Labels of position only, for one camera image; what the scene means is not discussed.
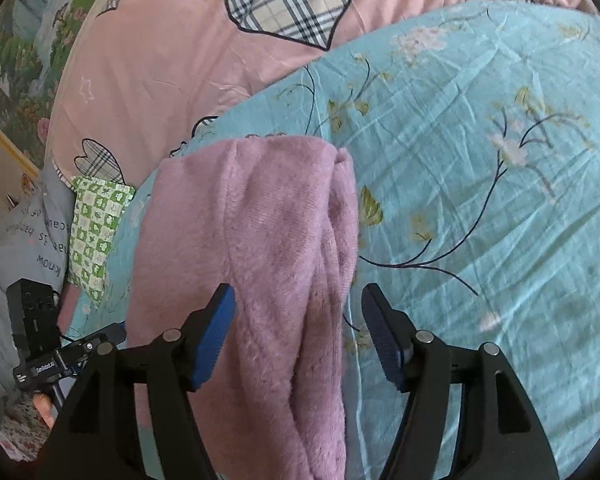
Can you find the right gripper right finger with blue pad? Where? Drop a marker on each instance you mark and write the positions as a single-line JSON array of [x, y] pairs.
[[499, 433]]

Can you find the mauve knit sweater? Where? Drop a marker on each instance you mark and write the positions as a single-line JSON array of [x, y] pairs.
[[275, 218]]

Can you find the turquoise floral bed sheet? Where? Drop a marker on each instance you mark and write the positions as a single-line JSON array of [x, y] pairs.
[[475, 136]]

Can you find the green white checked pillow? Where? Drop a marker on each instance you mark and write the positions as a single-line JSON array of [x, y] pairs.
[[97, 213]]

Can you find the pink quilt with plaid hearts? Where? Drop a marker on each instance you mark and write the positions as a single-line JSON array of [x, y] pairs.
[[142, 74]]

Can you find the person's left hand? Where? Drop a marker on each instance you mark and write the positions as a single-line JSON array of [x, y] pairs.
[[45, 408]]

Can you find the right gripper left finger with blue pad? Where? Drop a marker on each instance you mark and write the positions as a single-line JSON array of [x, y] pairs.
[[96, 436]]

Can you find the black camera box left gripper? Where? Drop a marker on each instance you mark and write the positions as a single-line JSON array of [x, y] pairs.
[[33, 313]]

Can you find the patterned knit left sleeve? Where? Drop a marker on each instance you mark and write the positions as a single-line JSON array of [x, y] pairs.
[[22, 430]]

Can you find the framed landscape painting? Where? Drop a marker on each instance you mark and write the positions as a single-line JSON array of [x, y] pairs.
[[36, 38]]

